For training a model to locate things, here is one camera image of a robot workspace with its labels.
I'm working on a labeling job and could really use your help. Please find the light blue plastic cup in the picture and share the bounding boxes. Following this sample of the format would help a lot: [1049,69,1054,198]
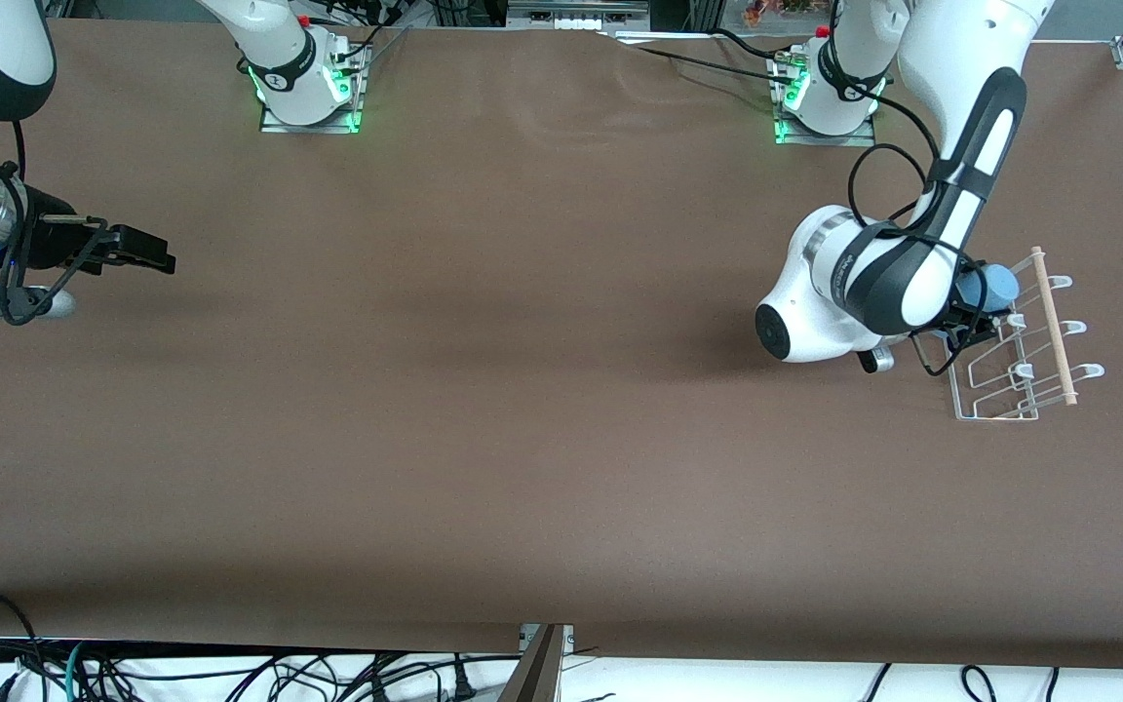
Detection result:
[956,261,1022,314]

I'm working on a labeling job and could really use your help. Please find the black arm base cable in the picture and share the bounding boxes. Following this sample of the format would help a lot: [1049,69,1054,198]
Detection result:
[328,0,411,71]
[620,27,796,89]

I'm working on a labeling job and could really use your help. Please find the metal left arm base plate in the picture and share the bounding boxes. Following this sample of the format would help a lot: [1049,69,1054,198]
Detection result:
[769,47,880,148]

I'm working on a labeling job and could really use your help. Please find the black left arm base cable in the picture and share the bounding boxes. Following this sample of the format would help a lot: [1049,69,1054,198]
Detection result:
[620,27,796,89]

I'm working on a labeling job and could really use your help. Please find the white power strip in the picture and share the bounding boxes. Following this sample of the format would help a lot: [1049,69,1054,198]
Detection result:
[506,0,652,30]

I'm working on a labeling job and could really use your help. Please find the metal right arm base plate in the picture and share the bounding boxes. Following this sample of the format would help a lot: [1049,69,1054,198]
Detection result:
[257,41,369,136]

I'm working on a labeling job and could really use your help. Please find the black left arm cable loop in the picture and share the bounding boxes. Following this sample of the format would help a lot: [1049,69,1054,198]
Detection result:
[847,86,962,235]

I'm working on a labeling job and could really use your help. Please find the black right arm base cable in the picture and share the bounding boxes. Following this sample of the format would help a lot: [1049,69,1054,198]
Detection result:
[328,0,411,71]

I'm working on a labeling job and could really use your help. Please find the white wire rack wooden rod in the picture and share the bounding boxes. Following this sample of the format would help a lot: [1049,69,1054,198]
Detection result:
[949,247,1106,422]

